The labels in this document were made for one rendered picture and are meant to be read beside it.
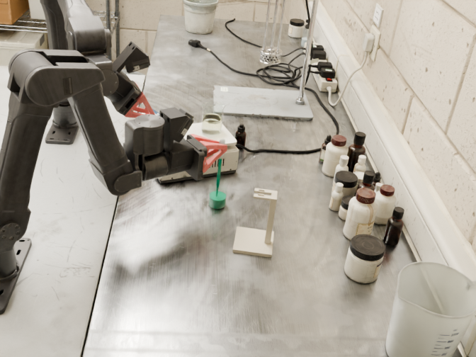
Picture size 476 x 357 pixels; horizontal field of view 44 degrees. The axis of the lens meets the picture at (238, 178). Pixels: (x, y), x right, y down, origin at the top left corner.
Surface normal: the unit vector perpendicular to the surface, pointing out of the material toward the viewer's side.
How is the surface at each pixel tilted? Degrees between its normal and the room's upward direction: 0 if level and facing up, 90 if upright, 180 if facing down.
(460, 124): 90
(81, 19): 28
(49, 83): 90
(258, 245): 0
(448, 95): 90
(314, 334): 0
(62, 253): 0
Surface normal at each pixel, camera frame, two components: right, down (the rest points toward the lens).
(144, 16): 0.04, 0.53
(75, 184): 0.09, -0.85
